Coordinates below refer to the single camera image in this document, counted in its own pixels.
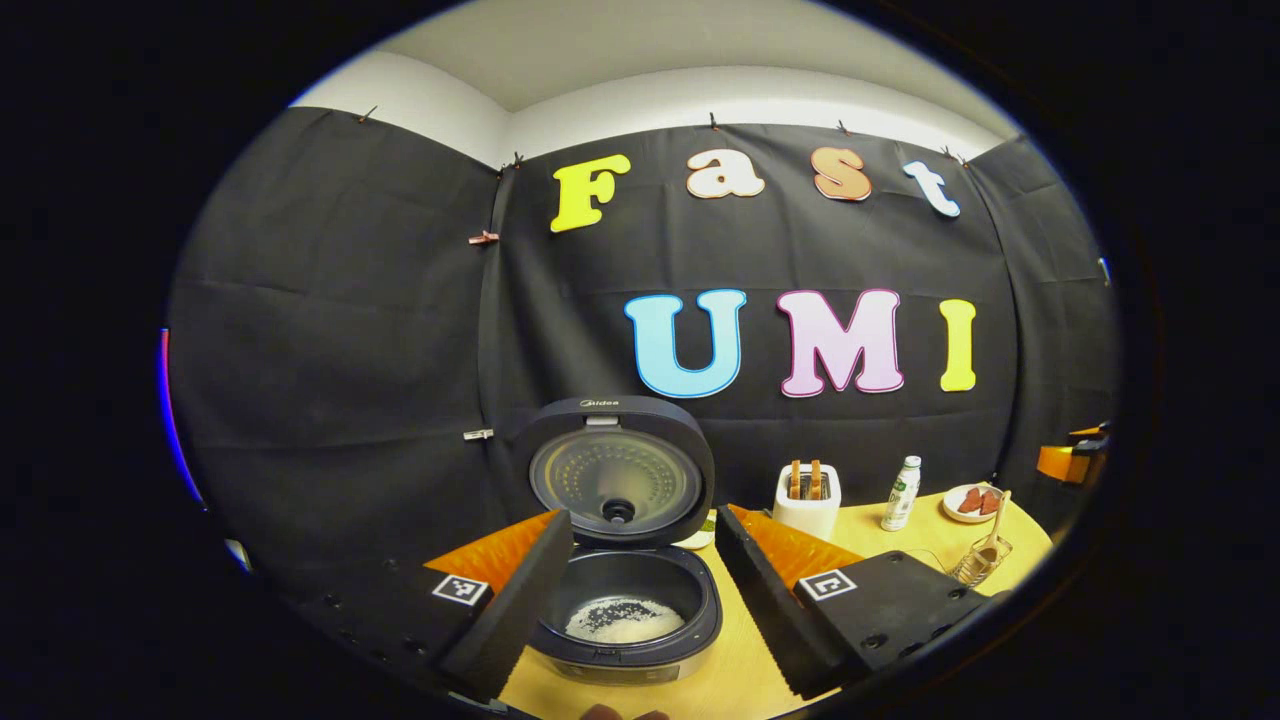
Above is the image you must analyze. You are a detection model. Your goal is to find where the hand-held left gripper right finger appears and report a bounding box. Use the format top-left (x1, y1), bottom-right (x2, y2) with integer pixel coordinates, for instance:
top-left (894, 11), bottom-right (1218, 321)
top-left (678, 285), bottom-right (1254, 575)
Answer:
top-left (714, 502), bottom-right (1002, 702)

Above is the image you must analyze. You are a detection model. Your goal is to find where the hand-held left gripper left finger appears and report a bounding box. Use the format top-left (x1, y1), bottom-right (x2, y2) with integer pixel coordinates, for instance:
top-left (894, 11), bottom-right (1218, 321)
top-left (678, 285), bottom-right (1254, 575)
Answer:
top-left (300, 507), bottom-right (577, 704)

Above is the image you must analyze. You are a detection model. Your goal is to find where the white rice portion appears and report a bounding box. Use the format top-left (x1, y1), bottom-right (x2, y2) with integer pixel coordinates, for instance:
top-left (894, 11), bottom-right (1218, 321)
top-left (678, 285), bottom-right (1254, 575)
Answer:
top-left (565, 596), bottom-right (687, 645)

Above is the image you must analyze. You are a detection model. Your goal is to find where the dark grey rice cooker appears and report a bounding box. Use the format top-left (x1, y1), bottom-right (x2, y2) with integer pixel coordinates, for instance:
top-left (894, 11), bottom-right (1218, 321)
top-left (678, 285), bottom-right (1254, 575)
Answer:
top-left (513, 396), bottom-right (724, 687)

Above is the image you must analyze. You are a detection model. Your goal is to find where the white divided grain dish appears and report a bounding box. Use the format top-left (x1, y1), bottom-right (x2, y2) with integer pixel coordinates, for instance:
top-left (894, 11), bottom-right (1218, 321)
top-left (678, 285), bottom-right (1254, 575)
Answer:
top-left (674, 509), bottom-right (718, 552)

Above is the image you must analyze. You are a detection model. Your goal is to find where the white toaster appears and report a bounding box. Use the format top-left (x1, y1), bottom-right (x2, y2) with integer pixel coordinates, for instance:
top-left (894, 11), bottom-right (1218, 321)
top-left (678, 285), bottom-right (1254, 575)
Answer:
top-left (772, 462), bottom-right (844, 542)

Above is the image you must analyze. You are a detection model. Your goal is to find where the white round plate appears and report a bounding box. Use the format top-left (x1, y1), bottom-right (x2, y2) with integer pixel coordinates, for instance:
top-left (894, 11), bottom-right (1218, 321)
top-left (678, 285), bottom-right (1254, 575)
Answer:
top-left (941, 482), bottom-right (1005, 525)

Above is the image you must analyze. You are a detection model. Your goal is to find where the white milk bottle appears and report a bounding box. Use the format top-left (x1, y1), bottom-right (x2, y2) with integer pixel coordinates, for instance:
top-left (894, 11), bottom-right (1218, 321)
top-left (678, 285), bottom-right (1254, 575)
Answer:
top-left (880, 455), bottom-right (923, 533)

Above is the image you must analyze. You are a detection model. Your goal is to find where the black backdrop cloth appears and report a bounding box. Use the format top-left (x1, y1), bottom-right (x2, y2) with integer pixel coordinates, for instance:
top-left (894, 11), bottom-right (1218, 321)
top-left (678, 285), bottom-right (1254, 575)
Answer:
top-left (165, 105), bottom-right (1119, 606)

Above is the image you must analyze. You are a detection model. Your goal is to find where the lit computer monitor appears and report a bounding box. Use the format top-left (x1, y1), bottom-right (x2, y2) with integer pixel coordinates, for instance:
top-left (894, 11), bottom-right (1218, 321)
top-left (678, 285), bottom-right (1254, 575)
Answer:
top-left (157, 327), bottom-right (207, 507)

